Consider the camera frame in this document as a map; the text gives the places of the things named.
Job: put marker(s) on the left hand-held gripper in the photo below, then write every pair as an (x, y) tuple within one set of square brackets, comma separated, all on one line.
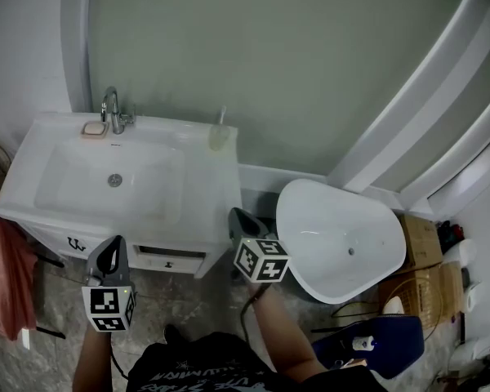
[(106, 302)]

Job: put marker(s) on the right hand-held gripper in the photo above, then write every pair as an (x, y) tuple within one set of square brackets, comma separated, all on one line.
[(261, 261)]

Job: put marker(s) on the translucent yellowish cup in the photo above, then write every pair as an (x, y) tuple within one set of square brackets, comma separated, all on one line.
[(219, 138)]

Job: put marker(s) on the white toothbrush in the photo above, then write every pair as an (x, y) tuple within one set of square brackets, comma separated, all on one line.
[(221, 114)]

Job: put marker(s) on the person's right forearm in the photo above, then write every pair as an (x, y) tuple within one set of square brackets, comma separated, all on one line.
[(283, 337)]

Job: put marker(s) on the person's left forearm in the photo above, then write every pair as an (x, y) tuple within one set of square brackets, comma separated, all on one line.
[(92, 362)]

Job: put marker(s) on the black rack foot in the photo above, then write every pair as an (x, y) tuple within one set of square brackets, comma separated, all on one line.
[(51, 261), (51, 333)]

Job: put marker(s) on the black drawer knob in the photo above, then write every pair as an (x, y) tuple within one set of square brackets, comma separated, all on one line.
[(169, 264)]

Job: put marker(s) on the white vanity cabinet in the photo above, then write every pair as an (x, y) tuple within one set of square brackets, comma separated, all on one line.
[(171, 259)]

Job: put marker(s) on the metal sink drain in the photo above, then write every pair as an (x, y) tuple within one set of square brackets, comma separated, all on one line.
[(115, 179)]

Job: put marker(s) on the white bathtub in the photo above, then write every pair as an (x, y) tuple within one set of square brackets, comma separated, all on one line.
[(335, 235)]

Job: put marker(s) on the person's black shoe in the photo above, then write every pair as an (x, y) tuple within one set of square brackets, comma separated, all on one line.
[(172, 334)]

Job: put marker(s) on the white ceramic sink basin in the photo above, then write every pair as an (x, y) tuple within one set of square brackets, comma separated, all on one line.
[(85, 166)]

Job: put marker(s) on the red cloth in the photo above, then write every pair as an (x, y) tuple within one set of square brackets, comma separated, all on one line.
[(4, 268)]

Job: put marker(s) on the soap dish with soap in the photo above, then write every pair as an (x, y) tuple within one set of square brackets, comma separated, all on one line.
[(94, 129)]

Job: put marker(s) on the person's black printed shirt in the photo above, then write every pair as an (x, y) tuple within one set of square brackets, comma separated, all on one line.
[(212, 366)]

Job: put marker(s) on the chrome faucet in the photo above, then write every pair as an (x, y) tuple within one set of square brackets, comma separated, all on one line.
[(113, 110)]

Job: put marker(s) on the cardboard box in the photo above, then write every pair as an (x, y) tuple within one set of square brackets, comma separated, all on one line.
[(420, 239)]

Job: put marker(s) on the wicker basket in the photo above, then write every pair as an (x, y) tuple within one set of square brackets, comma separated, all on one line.
[(426, 292)]

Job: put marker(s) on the pile of dark small items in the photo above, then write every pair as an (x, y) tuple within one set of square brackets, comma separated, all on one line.
[(450, 235)]

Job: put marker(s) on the white plastic container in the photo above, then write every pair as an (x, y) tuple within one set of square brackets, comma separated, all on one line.
[(462, 252)]

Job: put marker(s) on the white plastic jug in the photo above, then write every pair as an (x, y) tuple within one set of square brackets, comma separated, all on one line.
[(473, 294)]

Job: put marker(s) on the white window frame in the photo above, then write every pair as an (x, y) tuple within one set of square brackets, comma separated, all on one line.
[(428, 96)]

